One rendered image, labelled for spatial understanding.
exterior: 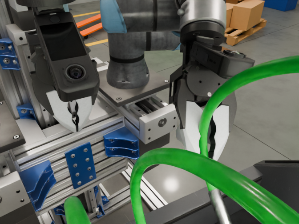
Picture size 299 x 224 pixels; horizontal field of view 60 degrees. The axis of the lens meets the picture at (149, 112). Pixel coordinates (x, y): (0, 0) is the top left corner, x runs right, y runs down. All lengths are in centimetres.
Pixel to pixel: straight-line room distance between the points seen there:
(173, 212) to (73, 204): 44
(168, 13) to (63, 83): 31
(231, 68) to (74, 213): 23
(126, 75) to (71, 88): 57
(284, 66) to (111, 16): 37
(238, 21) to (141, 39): 377
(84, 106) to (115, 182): 126
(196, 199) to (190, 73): 36
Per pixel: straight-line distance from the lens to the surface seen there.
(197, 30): 42
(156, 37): 81
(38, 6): 34
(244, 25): 450
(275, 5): 669
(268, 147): 236
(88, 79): 29
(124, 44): 81
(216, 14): 43
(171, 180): 192
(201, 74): 39
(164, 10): 54
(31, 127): 92
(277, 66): 24
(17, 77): 92
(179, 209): 64
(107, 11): 53
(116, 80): 86
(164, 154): 21
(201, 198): 66
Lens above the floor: 148
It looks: 36 degrees down
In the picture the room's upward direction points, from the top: straight up
